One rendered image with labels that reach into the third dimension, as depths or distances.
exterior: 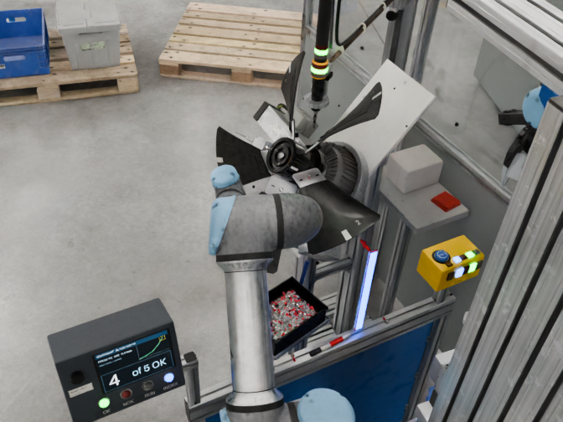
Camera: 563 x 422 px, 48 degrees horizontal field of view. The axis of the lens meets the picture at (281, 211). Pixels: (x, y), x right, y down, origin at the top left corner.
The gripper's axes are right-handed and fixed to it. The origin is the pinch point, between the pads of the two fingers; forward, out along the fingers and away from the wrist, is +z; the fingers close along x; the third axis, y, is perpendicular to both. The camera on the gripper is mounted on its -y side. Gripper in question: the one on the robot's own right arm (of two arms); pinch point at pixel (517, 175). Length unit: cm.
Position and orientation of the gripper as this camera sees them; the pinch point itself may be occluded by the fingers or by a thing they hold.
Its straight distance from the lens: 158.7
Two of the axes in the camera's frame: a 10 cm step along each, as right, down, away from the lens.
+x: 8.9, -2.8, 3.7
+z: -0.4, 7.5, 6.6
